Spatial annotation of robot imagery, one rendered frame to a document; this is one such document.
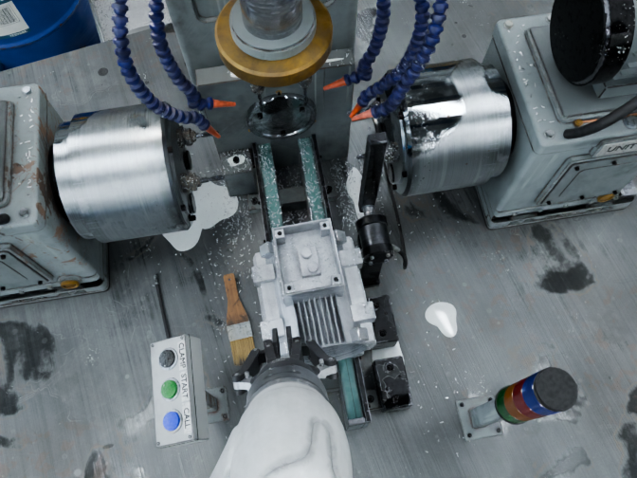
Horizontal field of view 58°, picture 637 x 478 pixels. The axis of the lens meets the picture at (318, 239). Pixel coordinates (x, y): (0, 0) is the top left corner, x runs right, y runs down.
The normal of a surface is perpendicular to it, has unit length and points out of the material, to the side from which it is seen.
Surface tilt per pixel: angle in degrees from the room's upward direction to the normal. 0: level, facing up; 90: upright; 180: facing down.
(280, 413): 56
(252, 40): 0
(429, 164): 62
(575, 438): 0
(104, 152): 13
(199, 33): 90
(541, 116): 0
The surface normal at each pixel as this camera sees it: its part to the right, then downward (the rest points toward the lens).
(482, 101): 0.04, -0.10
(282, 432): -0.13, -0.94
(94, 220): 0.15, 0.67
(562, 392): 0.00, -0.38
